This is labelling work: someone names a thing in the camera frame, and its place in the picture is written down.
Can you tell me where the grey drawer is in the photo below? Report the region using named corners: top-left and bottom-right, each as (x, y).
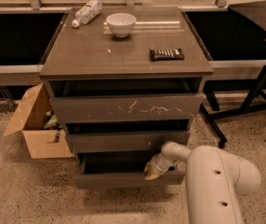
top-left (65, 119), bottom-right (189, 153)
top-left (74, 150), bottom-right (185, 189)
top-left (50, 78), bottom-right (203, 123)

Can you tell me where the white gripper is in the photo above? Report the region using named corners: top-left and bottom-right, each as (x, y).
top-left (144, 153), bottom-right (178, 181)

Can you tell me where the grey drawer cabinet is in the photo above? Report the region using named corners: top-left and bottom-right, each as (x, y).
top-left (38, 5), bottom-right (215, 173)

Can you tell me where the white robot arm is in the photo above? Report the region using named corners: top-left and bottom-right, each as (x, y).
top-left (144, 141), bottom-right (261, 224)

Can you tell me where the grey middle drawer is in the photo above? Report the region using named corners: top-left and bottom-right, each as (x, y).
top-left (65, 119), bottom-right (189, 153)

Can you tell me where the black rolling side table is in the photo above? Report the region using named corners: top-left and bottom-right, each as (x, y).
top-left (200, 1), bottom-right (266, 148)

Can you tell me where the dark chocolate bar wrapper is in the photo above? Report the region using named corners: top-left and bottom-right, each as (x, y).
top-left (149, 49), bottom-right (184, 61)

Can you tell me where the grey top drawer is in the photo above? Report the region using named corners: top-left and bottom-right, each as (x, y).
top-left (50, 78), bottom-right (203, 123)

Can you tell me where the white bowl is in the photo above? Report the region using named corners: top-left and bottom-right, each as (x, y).
top-left (106, 13), bottom-right (136, 37)

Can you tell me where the open cardboard box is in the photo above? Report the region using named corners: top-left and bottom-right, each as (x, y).
top-left (4, 84), bottom-right (73, 159)

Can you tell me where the green trash in box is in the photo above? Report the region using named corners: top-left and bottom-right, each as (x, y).
top-left (44, 111), bottom-right (60, 130)

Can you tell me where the clear plastic water bottle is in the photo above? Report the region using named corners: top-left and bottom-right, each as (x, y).
top-left (72, 0), bottom-right (102, 28)

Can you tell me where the grey bottom drawer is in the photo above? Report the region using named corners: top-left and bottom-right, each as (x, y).
top-left (74, 150), bottom-right (185, 189)

